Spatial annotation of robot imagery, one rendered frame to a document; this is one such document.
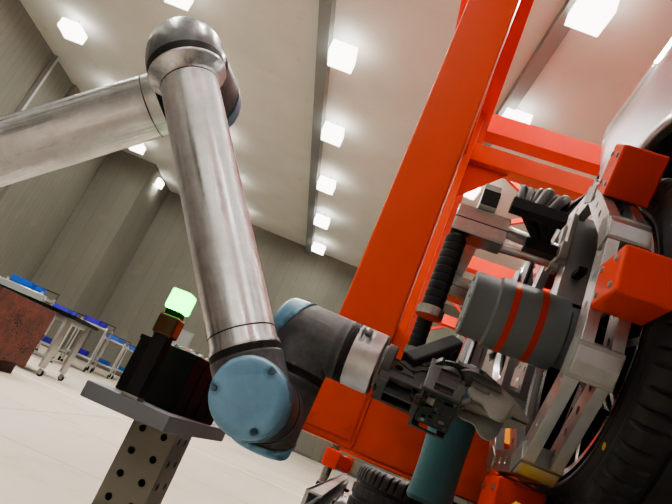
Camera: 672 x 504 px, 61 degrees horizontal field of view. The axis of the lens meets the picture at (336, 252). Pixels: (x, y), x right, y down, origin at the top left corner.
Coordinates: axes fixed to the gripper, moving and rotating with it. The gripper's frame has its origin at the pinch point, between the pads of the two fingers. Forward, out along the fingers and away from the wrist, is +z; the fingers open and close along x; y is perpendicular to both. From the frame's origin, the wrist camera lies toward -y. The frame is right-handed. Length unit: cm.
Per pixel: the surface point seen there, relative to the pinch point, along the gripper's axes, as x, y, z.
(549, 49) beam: 8, -783, -9
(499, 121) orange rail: -36, -413, -27
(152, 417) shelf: -27, 5, -54
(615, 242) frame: 22.6, -18.1, 4.6
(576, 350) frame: 10.0, -5.7, 3.9
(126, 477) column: -51, 1, -60
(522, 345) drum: -2.9, -24.3, 0.4
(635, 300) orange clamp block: 20.5, -4.5, 6.9
